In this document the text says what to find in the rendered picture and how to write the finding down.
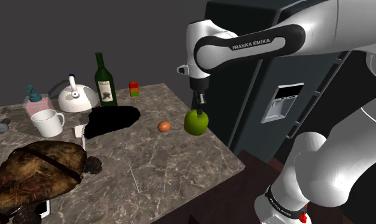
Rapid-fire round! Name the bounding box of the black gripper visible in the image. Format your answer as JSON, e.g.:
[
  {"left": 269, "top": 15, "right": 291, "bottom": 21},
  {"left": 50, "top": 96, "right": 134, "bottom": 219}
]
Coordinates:
[{"left": 189, "top": 76, "right": 211, "bottom": 116}]

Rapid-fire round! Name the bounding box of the green apple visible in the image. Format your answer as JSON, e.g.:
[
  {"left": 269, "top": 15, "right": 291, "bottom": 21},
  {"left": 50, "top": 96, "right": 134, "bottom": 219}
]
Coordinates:
[{"left": 183, "top": 109, "right": 210, "bottom": 137}]

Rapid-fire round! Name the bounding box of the brown egg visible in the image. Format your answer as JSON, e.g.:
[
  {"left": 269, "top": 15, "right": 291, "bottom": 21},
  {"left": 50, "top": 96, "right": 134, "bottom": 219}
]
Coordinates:
[{"left": 157, "top": 120, "right": 172, "bottom": 134}]

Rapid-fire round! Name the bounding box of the dark refrigerator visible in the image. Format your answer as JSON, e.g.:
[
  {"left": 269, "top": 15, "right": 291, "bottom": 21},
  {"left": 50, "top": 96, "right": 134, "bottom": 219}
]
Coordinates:
[{"left": 204, "top": 0, "right": 354, "bottom": 163}]

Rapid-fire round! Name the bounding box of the red and green ice lolly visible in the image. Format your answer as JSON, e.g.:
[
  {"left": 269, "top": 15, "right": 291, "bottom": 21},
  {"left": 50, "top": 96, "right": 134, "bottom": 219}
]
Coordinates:
[{"left": 129, "top": 81, "right": 141, "bottom": 104}]

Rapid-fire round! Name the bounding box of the thin grey rod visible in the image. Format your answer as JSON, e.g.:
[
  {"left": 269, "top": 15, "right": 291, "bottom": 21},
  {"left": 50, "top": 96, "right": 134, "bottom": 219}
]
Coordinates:
[{"left": 120, "top": 143, "right": 141, "bottom": 194}]

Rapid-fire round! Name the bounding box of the green wine bottle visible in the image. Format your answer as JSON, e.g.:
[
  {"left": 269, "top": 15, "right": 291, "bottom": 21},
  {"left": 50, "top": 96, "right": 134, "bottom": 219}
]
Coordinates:
[{"left": 94, "top": 52, "right": 119, "bottom": 108}]

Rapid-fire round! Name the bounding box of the white kettle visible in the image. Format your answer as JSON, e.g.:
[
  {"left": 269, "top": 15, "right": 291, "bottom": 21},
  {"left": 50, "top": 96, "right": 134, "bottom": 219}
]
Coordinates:
[{"left": 47, "top": 73, "right": 101, "bottom": 114}]

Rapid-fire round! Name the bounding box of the white flat slab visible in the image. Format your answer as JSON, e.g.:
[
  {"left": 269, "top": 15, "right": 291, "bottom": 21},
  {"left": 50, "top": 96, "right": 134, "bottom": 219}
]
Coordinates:
[{"left": 74, "top": 123, "right": 87, "bottom": 151}]

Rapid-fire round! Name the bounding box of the white mug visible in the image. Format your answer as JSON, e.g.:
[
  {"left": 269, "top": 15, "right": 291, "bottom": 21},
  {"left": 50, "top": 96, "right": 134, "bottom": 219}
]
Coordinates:
[{"left": 30, "top": 108, "right": 66, "bottom": 139}]

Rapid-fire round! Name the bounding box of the pink soap dispenser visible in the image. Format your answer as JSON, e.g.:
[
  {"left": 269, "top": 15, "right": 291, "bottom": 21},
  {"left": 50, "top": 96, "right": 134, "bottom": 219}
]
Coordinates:
[{"left": 22, "top": 85, "right": 55, "bottom": 118}]

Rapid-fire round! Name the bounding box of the brown furry toy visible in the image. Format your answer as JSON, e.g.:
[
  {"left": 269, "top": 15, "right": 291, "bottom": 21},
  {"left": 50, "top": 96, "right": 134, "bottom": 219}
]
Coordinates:
[{"left": 0, "top": 139, "right": 104, "bottom": 224}]

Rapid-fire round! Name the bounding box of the white flat device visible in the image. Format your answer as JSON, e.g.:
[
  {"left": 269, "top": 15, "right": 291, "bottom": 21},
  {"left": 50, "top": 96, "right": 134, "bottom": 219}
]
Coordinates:
[{"left": 34, "top": 199, "right": 52, "bottom": 219}]

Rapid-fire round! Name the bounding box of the grey rounded object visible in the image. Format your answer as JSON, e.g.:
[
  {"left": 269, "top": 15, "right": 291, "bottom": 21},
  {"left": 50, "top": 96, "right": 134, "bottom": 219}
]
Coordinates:
[{"left": 0, "top": 117, "right": 12, "bottom": 135}]

